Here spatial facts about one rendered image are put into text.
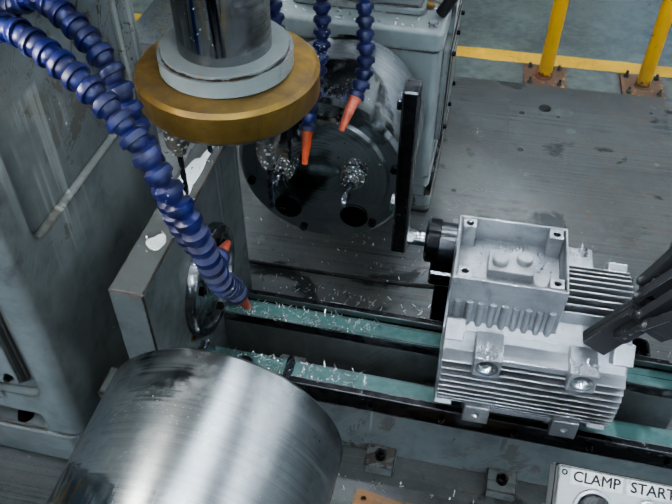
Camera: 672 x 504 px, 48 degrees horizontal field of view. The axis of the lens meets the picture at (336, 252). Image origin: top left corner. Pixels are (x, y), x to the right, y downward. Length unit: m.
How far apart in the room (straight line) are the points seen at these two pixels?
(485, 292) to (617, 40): 3.02
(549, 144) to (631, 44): 2.19
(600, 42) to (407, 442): 2.90
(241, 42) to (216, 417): 0.33
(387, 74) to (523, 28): 2.66
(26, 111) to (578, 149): 1.11
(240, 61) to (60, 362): 0.42
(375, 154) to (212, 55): 0.39
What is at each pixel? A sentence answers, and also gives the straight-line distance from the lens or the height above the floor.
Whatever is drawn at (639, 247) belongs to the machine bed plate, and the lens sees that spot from 1.42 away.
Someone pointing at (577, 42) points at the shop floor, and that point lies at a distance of 3.69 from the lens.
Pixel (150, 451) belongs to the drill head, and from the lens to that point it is 0.66.
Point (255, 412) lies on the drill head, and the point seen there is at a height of 1.15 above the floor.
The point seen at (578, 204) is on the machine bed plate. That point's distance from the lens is 1.47.
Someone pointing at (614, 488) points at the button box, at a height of 1.08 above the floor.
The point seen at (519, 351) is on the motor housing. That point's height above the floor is 1.06.
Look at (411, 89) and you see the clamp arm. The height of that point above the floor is 1.25.
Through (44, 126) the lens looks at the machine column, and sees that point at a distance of 0.84.
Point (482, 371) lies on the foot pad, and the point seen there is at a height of 1.05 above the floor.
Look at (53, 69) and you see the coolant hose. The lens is 0.58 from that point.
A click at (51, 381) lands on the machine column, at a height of 0.99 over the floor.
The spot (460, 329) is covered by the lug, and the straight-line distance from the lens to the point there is 0.83.
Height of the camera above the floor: 1.72
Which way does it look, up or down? 45 degrees down
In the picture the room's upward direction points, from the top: straight up
